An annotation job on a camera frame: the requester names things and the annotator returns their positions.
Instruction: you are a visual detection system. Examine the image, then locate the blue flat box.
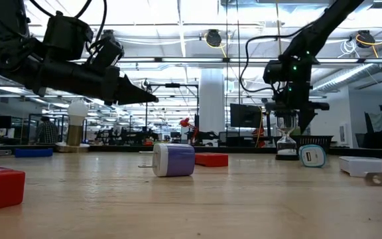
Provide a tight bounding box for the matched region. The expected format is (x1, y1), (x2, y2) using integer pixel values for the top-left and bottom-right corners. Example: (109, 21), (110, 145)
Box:
(14, 148), (54, 159)

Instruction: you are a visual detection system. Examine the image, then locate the black gantry frame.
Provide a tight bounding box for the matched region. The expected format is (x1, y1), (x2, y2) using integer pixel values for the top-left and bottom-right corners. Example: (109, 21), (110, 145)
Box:
(144, 82), (200, 146)

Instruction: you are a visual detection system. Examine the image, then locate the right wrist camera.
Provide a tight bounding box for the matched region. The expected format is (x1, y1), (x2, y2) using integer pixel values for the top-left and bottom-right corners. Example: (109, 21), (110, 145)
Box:
(263, 58), (311, 86)

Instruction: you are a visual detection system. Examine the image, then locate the teal and white wall charger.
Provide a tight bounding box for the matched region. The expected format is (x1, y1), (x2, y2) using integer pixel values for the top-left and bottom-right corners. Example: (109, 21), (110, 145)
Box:
(298, 144), (327, 169)

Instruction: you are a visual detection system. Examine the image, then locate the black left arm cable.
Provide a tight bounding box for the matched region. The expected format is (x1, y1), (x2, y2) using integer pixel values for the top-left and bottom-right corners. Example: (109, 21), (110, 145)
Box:
(28, 0), (108, 46)

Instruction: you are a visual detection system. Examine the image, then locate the white box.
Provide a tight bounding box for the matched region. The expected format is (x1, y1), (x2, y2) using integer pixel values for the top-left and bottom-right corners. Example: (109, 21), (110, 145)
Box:
(338, 156), (382, 178)

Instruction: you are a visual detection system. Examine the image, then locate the black plastic basket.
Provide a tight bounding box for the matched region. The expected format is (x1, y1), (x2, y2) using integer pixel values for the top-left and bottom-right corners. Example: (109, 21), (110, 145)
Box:
(273, 135), (334, 154)

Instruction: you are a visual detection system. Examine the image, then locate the black hanging cable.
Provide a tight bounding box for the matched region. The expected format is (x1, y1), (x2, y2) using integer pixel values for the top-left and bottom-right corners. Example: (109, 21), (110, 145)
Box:
(236, 0), (241, 137)
(223, 0), (229, 139)

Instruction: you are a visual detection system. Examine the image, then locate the white sand hourglass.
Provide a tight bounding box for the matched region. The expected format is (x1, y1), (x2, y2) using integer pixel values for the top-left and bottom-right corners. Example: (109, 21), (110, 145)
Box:
(275, 112), (300, 161)

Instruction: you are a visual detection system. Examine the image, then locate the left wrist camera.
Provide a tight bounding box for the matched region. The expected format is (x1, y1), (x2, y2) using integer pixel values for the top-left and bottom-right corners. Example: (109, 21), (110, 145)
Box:
(90, 30), (125, 72)

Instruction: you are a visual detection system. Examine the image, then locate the white light bulb on base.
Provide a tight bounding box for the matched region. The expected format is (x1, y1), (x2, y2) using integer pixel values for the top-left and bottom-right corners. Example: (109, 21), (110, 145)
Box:
(55, 99), (91, 153)

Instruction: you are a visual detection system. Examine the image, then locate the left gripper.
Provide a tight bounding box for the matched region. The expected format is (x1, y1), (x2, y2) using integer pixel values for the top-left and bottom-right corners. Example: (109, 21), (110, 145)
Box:
(28, 58), (160, 108)

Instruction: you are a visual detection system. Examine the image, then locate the black table frame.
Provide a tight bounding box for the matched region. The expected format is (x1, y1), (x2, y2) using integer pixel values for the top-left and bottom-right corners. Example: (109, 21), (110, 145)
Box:
(0, 144), (382, 155)

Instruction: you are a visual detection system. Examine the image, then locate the black ceiling cable reel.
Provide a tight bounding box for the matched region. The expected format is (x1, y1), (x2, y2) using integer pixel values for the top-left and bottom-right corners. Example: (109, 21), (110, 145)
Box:
(356, 29), (376, 49)
(205, 29), (223, 48)

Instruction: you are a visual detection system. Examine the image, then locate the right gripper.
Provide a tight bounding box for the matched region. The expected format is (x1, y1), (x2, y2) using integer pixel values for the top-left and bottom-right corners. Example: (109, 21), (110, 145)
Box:
(264, 82), (331, 134)

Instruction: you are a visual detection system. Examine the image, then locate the white building pillar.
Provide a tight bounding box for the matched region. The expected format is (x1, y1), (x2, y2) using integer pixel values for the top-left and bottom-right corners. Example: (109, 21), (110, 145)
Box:
(198, 68), (227, 142)

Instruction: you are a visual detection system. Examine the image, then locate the red desk lamp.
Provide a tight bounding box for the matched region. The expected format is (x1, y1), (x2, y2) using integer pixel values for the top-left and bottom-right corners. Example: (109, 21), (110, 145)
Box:
(178, 118), (200, 146)

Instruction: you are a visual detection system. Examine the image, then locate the person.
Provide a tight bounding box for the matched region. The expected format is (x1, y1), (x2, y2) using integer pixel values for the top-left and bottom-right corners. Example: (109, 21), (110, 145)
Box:
(363, 127), (382, 149)
(36, 116), (59, 144)

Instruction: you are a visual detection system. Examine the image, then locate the yellow cable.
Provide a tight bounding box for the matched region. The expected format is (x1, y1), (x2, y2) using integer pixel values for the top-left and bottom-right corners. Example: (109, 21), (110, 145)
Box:
(275, 0), (282, 37)

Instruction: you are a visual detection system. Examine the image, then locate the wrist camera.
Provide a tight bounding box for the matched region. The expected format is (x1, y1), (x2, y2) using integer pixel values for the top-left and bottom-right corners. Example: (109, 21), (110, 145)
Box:
(90, 30), (125, 72)
(263, 58), (311, 86)

